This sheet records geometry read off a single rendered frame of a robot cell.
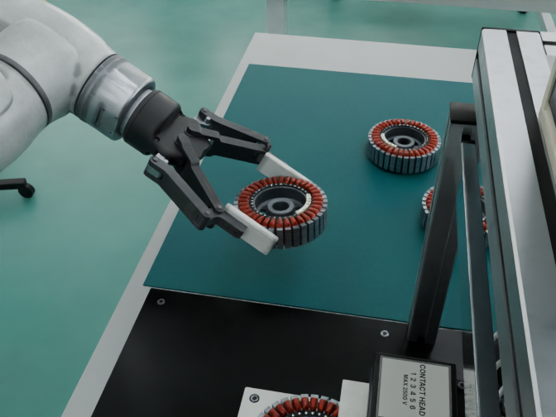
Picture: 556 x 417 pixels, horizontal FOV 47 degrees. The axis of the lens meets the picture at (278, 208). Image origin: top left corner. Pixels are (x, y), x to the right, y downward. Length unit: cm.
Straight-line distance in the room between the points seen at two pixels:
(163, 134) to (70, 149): 173
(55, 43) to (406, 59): 77
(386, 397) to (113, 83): 46
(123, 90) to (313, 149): 38
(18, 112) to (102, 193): 152
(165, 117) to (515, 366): 54
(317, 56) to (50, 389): 102
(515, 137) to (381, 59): 93
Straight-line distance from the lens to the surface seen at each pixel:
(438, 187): 59
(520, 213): 36
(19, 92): 74
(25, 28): 79
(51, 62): 77
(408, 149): 99
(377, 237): 88
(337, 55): 134
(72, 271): 198
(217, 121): 82
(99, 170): 235
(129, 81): 77
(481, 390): 37
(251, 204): 76
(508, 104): 46
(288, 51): 135
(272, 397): 66
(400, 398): 50
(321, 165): 100
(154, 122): 76
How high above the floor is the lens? 133
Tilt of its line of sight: 39 degrees down
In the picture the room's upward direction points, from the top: straight up
